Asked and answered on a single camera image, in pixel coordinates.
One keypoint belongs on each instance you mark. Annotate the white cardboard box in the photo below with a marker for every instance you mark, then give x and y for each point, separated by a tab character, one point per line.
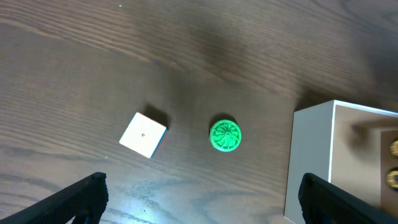
347	145

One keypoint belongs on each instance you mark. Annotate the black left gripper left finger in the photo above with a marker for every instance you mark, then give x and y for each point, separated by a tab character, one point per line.
83	202

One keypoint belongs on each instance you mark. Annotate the colourful puzzle cube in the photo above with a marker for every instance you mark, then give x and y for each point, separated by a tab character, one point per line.
143	135

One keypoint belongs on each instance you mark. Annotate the green round spinner toy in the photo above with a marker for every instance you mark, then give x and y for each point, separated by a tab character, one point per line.
225	135

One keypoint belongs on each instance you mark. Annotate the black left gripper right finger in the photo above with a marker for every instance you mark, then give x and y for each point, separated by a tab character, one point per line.
325	203

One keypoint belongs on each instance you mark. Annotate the yellow grey toy truck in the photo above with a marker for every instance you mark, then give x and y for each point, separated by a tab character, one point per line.
392	174

